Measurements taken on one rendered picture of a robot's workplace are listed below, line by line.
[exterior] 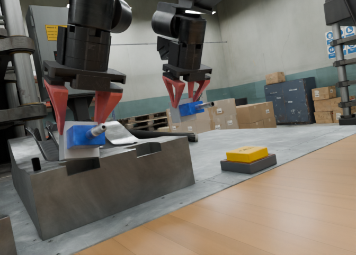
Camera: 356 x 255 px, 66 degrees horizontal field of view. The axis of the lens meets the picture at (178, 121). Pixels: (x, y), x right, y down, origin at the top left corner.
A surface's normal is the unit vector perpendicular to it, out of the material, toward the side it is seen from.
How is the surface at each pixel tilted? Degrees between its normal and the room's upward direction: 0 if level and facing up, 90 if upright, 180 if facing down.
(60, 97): 131
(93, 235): 0
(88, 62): 108
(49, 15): 90
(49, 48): 90
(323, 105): 87
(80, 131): 81
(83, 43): 103
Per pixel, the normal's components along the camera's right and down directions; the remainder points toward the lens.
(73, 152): 0.55, -0.21
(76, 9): -0.31, 0.18
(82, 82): 0.53, 0.31
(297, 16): -0.84, 0.17
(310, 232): -0.16, -0.99
